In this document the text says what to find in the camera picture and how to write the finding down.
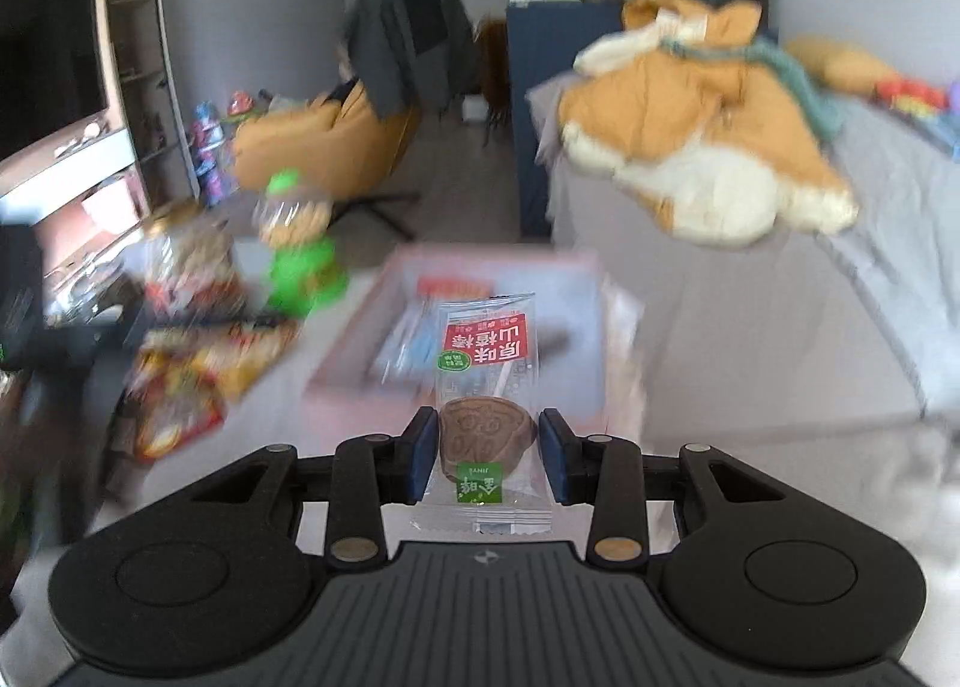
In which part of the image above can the teal cloth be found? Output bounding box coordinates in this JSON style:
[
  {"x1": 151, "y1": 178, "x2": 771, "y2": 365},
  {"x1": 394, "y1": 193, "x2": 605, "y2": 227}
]
[{"x1": 660, "y1": 31, "x2": 845, "y2": 140}]

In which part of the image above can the yellow pillow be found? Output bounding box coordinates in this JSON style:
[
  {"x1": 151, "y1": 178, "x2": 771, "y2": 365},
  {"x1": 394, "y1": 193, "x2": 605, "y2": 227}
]
[{"x1": 784, "y1": 34, "x2": 897, "y2": 95}]

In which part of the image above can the television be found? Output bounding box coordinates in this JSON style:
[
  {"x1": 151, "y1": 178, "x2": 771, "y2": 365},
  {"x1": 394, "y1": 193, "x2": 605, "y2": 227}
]
[{"x1": 0, "y1": 0, "x2": 113, "y2": 167}]

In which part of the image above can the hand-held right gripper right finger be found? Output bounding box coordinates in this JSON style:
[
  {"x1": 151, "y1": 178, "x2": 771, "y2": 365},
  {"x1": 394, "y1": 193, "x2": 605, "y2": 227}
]
[{"x1": 538, "y1": 408, "x2": 788, "y2": 572}]

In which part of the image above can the white woven tablecloth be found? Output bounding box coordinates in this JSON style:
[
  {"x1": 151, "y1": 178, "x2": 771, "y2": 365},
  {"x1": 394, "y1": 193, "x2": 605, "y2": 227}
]
[{"x1": 15, "y1": 297, "x2": 960, "y2": 658}]

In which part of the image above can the blue cabinet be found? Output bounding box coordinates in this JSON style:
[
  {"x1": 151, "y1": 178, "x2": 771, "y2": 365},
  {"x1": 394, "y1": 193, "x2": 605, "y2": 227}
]
[{"x1": 506, "y1": 1, "x2": 627, "y2": 238}]

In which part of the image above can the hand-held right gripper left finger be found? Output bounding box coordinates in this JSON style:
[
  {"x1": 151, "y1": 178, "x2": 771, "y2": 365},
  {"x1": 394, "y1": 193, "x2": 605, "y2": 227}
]
[{"x1": 180, "y1": 406, "x2": 440, "y2": 572}]

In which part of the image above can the grey sofa cover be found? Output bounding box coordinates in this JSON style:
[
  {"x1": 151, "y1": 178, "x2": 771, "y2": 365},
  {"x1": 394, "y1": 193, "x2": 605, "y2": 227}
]
[{"x1": 525, "y1": 72, "x2": 960, "y2": 448}]

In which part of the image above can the dark grey jacket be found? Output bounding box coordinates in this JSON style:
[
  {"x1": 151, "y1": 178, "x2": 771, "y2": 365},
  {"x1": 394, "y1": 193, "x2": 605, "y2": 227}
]
[{"x1": 345, "y1": 0, "x2": 481, "y2": 122}]

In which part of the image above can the yellow beanbag chair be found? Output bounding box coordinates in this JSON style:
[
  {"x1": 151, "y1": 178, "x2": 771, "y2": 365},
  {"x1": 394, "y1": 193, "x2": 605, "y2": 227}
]
[{"x1": 232, "y1": 78, "x2": 421, "y2": 208}]

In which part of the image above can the orange and cream quilt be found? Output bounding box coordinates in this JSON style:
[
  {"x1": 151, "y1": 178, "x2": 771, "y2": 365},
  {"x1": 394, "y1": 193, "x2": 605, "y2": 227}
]
[{"x1": 559, "y1": 0, "x2": 860, "y2": 249}]

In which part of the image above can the blue snack packet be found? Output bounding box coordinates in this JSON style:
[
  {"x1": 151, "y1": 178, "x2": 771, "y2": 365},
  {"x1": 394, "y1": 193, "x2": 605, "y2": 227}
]
[{"x1": 367, "y1": 304, "x2": 443, "y2": 388}]

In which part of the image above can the yellow snack packet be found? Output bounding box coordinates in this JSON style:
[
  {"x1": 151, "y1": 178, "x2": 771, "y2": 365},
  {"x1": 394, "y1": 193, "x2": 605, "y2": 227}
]
[{"x1": 142, "y1": 319, "x2": 301, "y2": 395}]

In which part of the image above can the clear peanut jar gold lid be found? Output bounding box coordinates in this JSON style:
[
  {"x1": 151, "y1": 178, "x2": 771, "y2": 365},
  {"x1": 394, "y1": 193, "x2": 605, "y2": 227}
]
[{"x1": 135, "y1": 203, "x2": 248, "y2": 317}]

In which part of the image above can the brown chair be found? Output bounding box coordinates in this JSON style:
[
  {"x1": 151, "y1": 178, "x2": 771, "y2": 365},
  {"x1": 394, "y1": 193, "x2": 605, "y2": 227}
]
[{"x1": 476, "y1": 18, "x2": 511, "y2": 125}]

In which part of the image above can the white shelf unit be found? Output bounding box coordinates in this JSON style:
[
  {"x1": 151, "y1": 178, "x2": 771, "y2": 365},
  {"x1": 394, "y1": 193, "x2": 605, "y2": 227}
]
[{"x1": 101, "y1": 0, "x2": 200, "y2": 200}]

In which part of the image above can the colourful toy stack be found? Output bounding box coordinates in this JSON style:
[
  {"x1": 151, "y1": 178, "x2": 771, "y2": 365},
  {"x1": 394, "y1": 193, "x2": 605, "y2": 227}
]
[{"x1": 191, "y1": 98, "x2": 241, "y2": 200}]

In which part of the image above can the pink gift box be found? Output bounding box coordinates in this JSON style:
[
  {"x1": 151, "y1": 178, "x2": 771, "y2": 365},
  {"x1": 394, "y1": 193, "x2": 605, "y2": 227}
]
[{"x1": 304, "y1": 244, "x2": 650, "y2": 425}]

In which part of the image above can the hawthorn lollipop packet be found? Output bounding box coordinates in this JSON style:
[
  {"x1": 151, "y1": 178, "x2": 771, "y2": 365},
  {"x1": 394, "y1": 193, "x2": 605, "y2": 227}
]
[{"x1": 411, "y1": 292, "x2": 552, "y2": 536}]

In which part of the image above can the green gumball machine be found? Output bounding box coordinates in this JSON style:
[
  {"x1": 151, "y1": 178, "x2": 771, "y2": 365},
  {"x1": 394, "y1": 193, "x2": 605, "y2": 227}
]
[{"x1": 251, "y1": 169, "x2": 350, "y2": 317}]

